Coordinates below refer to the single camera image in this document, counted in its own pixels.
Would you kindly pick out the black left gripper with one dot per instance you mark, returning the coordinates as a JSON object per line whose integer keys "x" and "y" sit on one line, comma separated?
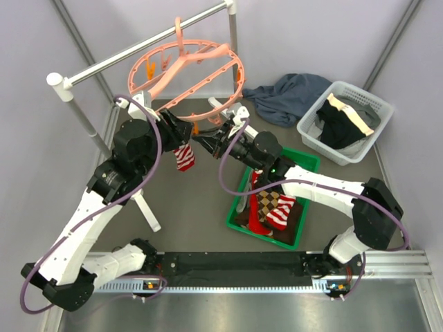
{"x": 179, "y": 131}

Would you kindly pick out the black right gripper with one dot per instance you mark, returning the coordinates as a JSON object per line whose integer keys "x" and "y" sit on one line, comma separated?
{"x": 217, "y": 144}

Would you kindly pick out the red white striped sock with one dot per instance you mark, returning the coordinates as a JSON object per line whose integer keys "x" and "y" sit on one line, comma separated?
{"x": 185, "y": 157}
{"x": 279, "y": 215}

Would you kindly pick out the pink round clip hanger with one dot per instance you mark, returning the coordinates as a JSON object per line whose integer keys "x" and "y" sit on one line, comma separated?
{"x": 183, "y": 68}

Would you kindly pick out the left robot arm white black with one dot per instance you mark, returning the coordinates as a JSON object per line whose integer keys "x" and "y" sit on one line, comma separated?
{"x": 66, "y": 279}

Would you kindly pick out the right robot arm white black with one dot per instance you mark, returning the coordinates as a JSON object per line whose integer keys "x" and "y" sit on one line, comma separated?
{"x": 375, "y": 212}

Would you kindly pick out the blue grey cloth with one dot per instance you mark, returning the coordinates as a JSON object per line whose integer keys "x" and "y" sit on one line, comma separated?
{"x": 287, "y": 101}

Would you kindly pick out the brown argyle sock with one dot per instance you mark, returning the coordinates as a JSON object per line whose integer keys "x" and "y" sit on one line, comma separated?
{"x": 266, "y": 202}

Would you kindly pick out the green plastic crate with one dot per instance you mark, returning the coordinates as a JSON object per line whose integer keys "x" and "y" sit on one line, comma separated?
{"x": 306, "y": 161}

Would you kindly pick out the white and silver drying rack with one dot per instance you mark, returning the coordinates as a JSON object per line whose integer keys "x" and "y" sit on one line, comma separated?
{"x": 63, "y": 85}

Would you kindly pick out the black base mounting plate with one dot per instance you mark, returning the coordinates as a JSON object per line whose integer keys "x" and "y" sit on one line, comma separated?
{"x": 234, "y": 269}

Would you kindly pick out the black cream garment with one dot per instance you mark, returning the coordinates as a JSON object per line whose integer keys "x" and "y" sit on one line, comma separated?
{"x": 335, "y": 129}

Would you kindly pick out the white plastic laundry basket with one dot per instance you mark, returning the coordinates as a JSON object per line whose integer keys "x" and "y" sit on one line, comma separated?
{"x": 307, "y": 122}

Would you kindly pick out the grey garment in basket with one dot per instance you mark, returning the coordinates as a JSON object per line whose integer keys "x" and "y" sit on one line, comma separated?
{"x": 361, "y": 113}

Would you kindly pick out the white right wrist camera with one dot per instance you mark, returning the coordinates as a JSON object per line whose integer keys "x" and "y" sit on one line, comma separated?
{"x": 238, "y": 113}

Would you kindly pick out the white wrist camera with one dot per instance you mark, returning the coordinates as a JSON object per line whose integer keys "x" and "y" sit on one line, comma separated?
{"x": 138, "y": 106}
{"x": 238, "y": 113}

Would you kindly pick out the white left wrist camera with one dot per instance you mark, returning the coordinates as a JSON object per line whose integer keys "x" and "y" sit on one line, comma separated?
{"x": 138, "y": 106}

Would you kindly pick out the grey slotted cable duct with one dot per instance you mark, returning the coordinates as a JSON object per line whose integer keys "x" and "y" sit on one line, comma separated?
{"x": 140, "y": 286}

